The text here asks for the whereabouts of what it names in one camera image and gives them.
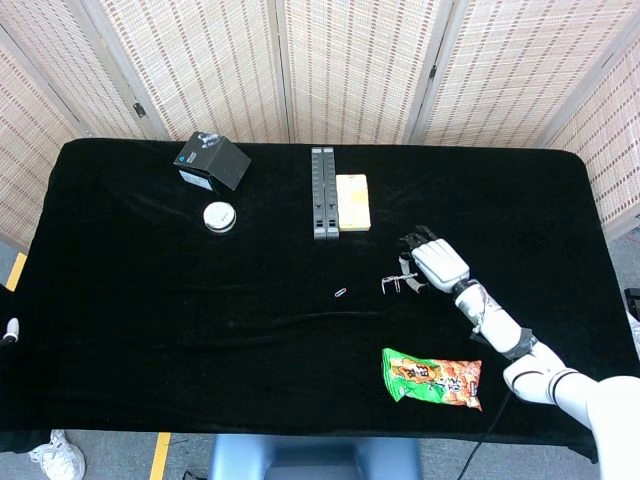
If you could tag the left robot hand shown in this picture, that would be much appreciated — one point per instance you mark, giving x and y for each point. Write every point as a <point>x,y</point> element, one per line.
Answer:
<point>13,327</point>

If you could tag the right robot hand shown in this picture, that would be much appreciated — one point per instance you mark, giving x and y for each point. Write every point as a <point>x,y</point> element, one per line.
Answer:
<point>442,262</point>

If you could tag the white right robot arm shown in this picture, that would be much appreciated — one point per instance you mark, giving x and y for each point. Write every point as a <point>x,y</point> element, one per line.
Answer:
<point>500,325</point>

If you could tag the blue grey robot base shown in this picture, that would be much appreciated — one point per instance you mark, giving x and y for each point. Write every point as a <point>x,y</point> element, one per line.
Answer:
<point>315,460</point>

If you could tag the yellow floor tape strip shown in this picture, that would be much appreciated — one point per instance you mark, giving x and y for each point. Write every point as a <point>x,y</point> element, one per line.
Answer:
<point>160,457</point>
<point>17,270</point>

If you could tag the beige rectangular block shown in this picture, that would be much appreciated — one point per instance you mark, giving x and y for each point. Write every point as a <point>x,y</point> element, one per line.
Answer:
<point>354,202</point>

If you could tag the black trouser leg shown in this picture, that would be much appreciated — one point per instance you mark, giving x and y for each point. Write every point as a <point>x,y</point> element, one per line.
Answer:
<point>20,440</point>

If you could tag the green snack bag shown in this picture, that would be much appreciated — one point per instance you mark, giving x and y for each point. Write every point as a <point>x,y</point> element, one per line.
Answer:
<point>430,380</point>

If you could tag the grey long stapler bar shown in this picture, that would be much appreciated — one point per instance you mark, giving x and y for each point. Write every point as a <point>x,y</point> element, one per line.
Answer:
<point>325,200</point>

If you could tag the white sneaker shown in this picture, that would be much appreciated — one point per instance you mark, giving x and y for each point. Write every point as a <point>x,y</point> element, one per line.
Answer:
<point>57,457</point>

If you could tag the woven bamboo screen panel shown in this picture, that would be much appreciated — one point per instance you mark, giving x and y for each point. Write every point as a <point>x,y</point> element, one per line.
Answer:
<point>200,65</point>
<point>75,60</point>
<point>30,150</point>
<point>520,65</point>
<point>610,165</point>
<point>360,65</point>

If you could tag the dark metal screen hinge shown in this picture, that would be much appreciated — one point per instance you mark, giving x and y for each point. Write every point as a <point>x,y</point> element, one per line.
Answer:
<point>433,71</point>
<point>139,110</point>

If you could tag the black metal stand part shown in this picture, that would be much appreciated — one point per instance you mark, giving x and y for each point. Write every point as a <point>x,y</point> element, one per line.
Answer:
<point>632,300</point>

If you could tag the black velvet tablecloth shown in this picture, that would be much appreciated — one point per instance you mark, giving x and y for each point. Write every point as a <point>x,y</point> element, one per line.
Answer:
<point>250,325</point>

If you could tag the black cardboard box open lid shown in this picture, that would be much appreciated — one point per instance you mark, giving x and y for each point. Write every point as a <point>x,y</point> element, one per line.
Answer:
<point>225,165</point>

